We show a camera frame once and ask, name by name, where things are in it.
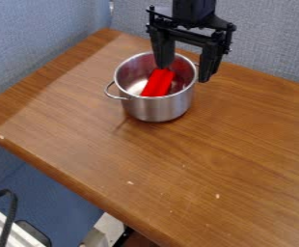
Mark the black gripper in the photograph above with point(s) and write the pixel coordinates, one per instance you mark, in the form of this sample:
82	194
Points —
190	14

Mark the red rectangular block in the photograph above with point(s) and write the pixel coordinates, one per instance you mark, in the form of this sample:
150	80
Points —
160	82

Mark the small metal pot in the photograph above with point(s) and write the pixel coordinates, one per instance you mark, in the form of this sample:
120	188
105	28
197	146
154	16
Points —
132	75

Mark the black table leg frame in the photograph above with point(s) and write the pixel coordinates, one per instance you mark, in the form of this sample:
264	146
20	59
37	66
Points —
124	237

